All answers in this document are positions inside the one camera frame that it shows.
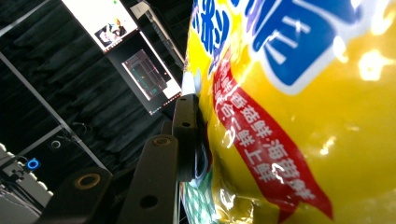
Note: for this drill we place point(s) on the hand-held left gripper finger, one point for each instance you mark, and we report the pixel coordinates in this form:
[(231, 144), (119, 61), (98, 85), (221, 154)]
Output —
[(186, 137)]

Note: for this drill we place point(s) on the monitor with dark screen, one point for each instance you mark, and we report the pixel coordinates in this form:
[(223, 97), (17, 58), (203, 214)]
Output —
[(149, 77)]

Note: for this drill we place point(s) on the monitor with white screen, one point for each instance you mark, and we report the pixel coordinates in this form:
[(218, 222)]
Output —
[(93, 18)]

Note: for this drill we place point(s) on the white equipment with blue light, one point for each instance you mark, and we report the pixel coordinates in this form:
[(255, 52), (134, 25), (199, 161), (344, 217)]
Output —
[(32, 186)]

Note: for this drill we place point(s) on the yellow seasoning pouch green cap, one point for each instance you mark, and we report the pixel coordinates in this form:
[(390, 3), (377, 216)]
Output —
[(295, 124)]

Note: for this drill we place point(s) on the grey metal frame bar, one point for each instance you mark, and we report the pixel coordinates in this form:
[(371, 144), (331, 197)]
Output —
[(46, 104)]

